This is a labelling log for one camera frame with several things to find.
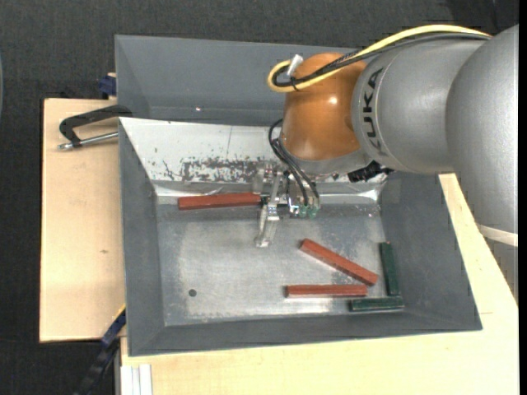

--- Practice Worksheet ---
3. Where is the grey metal bin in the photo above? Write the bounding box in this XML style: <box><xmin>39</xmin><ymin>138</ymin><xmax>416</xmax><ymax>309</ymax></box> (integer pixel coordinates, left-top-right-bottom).
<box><xmin>114</xmin><ymin>34</ymin><xmax>483</xmax><ymax>357</ymax></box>

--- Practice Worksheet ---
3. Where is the pale cardboard board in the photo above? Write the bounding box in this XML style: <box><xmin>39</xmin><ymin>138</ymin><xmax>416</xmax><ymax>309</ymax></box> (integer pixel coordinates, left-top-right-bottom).
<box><xmin>39</xmin><ymin>97</ymin><xmax>128</xmax><ymax>343</ymax></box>

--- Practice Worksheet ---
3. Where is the red-brown flat block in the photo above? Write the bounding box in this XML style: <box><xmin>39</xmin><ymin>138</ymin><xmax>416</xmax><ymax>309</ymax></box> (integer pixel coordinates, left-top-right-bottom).
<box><xmin>283</xmin><ymin>283</ymin><xmax>369</xmax><ymax>300</ymax></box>
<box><xmin>177</xmin><ymin>192</ymin><xmax>264</xmax><ymax>211</ymax></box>
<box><xmin>298</xmin><ymin>238</ymin><xmax>380</xmax><ymax>287</ymax></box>

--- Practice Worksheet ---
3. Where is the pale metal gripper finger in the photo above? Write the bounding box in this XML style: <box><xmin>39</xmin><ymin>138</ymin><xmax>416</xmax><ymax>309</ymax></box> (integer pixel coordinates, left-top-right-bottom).
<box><xmin>251</xmin><ymin>167</ymin><xmax>268</xmax><ymax>195</ymax></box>
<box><xmin>254</xmin><ymin>204</ymin><xmax>281</xmax><ymax>249</ymax></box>

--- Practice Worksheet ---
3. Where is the dark green flat block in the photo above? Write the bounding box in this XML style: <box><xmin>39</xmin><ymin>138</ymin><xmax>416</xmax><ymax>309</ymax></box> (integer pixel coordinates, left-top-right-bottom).
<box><xmin>378</xmin><ymin>241</ymin><xmax>402</xmax><ymax>297</ymax></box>
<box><xmin>348</xmin><ymin>295</ymin><xmax>406</xmax><ymax>314</ymax></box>

